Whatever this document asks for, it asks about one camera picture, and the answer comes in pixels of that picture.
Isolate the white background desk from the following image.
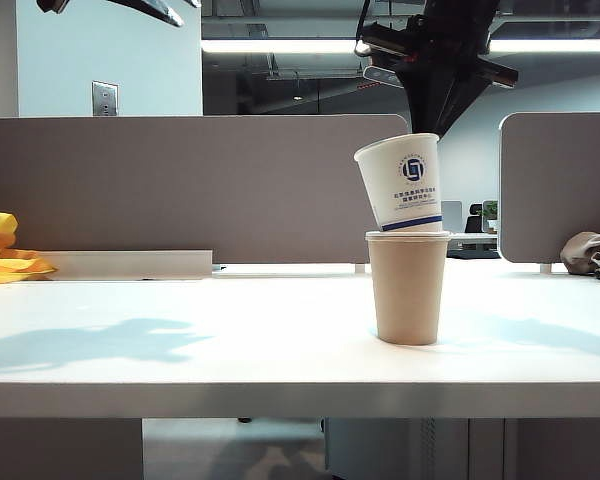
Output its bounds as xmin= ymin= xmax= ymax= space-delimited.
xmin=448 ymin=231 xmax=500 ymax=259

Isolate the long ceiling light strip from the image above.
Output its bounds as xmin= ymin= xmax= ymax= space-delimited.
xmin=200 ymin=38 xmax=600 ymax=55

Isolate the black office chair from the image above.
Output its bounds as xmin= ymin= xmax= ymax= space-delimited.
xmin=464 ymin=202 xmax=483 ymax=233

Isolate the yellow crumpled cloth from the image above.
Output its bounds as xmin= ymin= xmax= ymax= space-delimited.
xmin=0 ymin=211 xmax=59 ymax=285

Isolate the grey desk side panel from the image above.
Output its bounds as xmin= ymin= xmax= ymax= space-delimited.
xmin=0 ymin=417 xmax=145 ymax=480
xmin=504 ymin=417 xmax=600 ymax=480

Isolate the plain brown paper cup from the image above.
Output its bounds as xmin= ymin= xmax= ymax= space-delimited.
xmin=365 ymin=235 xmax=450 ymax=347

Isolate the wide grey desk partition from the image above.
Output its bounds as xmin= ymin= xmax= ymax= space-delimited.
xmin=0 ymin=114 xmax=410 ymax=265

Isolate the metal wall switch plate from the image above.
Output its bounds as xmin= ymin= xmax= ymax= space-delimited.
xmin=91 ymin=80 xmax=120 ymax=118

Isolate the white background desk screen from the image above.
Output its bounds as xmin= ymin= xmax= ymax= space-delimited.
xmin=440 ymin=200 xmax=464 ymax=235

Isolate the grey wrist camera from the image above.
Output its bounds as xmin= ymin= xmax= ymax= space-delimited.
xmin=362 ymin=63 xmax=404 ymax=84

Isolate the narrow grey desk partition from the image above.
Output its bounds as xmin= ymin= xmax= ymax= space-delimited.
xmin=498 ymin=111 xmax=600 ymax=265

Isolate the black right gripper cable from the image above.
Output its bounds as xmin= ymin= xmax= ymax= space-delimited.
xmin=353 ymin=0 xmax=376 ymax=56

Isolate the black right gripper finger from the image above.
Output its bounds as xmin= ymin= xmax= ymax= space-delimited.
xmin=401 ymin=78 xmax=440 ymax=136
xmin=436 ymin=73 xmax=477 ymax=138

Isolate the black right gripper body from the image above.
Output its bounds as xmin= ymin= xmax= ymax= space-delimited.
xmin=357 ymin=13 xmax=520 ymax=90

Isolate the white paper cup blue logo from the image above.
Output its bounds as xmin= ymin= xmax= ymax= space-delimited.
xmin=364 ymin=229 xmax=452 ymax=242
xmin=353 ymin=132 xmax=444 ymax=234

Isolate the small green potted plant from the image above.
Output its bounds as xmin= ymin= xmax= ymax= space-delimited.
xmin=481 ymin=199 xmax=499 ymax=234

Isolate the grey under-desk cabinet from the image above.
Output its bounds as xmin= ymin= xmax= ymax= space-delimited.
xmin=323 ymin=417 xmax=506 ymax=480

